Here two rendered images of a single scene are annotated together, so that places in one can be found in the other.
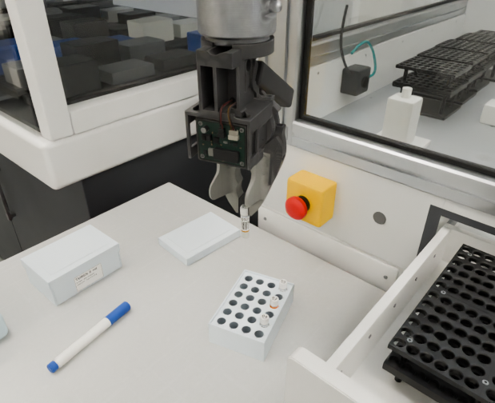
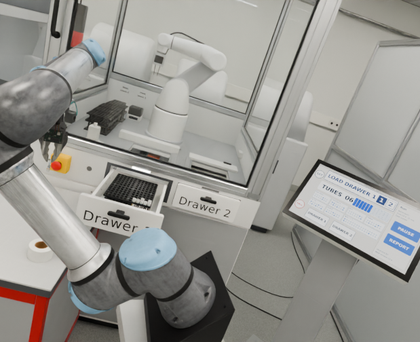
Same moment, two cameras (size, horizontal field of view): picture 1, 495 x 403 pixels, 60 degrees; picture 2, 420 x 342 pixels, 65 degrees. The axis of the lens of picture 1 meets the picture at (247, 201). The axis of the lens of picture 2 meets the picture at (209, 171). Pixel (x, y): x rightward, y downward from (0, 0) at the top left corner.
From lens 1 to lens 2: 83 cm
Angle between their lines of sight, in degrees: 45
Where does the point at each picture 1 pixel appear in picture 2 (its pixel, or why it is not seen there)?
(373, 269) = (86, 189)
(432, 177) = (108, 152)
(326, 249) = (65, 185)
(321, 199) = (66, 161)
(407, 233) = (100, 172)
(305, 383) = (85, 201)
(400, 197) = (97, 159)
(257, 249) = not seen: hidden behind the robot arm
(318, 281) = (66, 195)
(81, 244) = not seen: outside the picture
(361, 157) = (82, 146)
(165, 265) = not seen: outside the picture
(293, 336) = not seen: hidden behind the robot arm
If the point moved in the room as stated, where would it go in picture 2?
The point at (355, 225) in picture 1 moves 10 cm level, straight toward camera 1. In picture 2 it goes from (79, 172) to (81, 182)
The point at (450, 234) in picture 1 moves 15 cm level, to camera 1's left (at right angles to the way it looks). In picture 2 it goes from (114, 172) to (80, 172)
